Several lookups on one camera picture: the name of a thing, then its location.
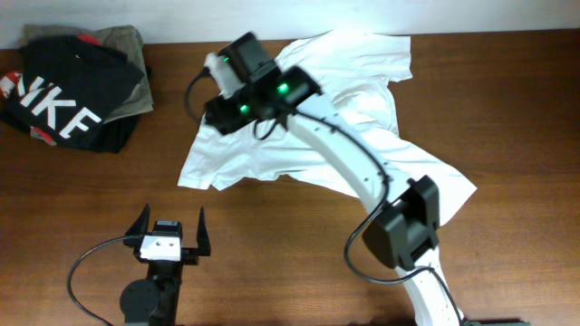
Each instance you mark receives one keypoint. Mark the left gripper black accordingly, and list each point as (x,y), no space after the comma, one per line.
(191,254)

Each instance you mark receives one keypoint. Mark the black garment under stack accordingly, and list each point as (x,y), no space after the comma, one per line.
(112,136)

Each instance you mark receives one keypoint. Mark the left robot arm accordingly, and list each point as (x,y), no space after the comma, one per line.
(154,299)

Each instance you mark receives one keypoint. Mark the white t-shirt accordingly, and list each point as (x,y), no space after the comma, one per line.
(354,70)

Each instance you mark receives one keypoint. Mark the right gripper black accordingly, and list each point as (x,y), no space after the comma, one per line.
(225,116)

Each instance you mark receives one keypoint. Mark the black Nike t-shirt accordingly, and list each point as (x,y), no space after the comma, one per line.
(70,87)

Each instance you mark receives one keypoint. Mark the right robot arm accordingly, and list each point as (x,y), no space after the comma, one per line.
(397,242)

